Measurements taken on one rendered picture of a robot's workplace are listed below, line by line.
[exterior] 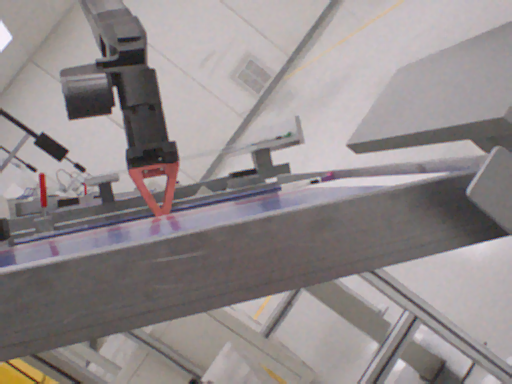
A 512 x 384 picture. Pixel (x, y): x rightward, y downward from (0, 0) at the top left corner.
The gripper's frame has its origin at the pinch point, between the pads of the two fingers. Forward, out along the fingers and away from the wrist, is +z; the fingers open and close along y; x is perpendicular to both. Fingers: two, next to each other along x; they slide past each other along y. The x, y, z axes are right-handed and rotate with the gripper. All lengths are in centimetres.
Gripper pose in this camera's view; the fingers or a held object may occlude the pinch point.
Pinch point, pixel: (161, 212)
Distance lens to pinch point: 81.0
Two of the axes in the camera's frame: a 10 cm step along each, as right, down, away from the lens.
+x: 9.5, -1.9, 2.3
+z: 1.8, 9.8, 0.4
